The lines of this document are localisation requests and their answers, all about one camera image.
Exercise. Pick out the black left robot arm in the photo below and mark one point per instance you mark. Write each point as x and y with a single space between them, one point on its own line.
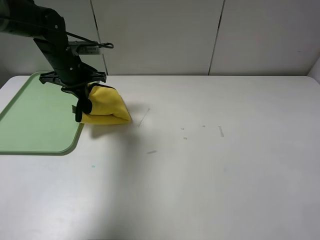
60 48

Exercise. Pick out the light green plastic tray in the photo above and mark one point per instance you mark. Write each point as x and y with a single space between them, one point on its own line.
39 120

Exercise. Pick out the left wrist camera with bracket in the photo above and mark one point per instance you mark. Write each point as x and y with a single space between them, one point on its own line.
84 48

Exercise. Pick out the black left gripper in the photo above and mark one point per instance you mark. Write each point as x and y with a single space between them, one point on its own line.
76 79

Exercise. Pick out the yellow microfiber towel black trim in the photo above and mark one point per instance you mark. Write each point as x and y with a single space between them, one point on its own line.
107 107

